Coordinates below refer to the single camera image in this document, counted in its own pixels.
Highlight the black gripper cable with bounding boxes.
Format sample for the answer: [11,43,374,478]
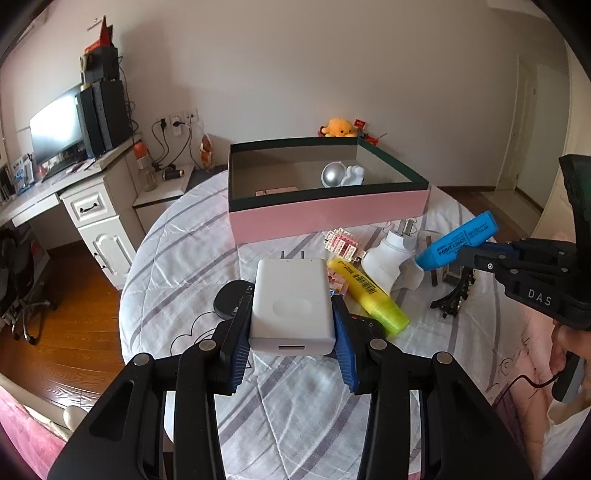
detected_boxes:
[484,375,560,408]

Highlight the yellow plush toy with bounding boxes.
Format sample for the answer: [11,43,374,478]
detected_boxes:
[322,118,358,138]

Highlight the black speakers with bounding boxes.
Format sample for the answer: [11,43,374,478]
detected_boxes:
[75,79,132,158]

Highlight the blue packet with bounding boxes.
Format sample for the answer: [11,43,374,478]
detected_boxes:
[11,154,36,195]

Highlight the wall outlets with plugs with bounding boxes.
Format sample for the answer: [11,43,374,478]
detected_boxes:
[156,108,200,138]

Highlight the red trinkets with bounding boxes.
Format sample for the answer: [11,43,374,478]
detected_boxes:
[355,119,387,145]

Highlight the computer monitor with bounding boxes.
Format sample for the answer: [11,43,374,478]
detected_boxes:
[30,84,86,168]

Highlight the red box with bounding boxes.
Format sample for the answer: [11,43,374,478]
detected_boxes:
[84,15,114,52]

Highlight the low white side table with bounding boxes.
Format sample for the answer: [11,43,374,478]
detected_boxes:
[133,164,197,234]

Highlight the person's right hand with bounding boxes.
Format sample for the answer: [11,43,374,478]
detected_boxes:
[551,322,591,376]

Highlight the pink printed bedding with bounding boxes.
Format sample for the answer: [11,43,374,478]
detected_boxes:
[482,295,591,480]

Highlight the black round disc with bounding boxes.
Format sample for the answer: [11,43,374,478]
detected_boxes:
[213,281,254,321]

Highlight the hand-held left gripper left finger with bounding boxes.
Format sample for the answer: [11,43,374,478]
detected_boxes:
[48,294,254,480]

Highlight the white charger block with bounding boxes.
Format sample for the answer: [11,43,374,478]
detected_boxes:
[248,251,337,357]

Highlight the black box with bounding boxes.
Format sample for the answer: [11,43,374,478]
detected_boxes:
[81,46,120,85]

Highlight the silver ball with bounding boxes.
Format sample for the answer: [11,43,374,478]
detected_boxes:
[321,161,354,188]

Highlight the blue highlighter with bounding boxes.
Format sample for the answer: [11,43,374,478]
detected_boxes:
[414,211,500,271]

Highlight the white plug adapter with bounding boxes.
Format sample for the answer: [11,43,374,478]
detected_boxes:
[361,219,424,292]

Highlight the yellow highlighter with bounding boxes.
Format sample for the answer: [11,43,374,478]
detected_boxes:
[327,257,410,336]

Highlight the white door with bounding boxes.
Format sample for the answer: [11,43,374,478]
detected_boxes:
[495,54,539,195]

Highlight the white drawer cabinet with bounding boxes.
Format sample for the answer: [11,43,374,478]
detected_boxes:
[60,157,149,289]

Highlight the white desk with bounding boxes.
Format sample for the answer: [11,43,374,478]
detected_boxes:
[0,136,144,228]

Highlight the office chair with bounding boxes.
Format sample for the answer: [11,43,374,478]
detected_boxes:
[0,226,59,346]

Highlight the pink box with green rim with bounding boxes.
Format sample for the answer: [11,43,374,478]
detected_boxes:
[228,137,431,245]

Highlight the black tower model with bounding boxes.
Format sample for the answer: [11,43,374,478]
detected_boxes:
[431,270,476,320]

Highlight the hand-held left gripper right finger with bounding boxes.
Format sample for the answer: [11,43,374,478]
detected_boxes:
[330,294,534,480]

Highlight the pink and white brick toy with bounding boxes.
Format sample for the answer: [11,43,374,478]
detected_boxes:
[323,228,365,265]

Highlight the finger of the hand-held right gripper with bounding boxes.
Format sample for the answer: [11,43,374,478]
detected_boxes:
[456,257,512,285]
[462,239,523,260]

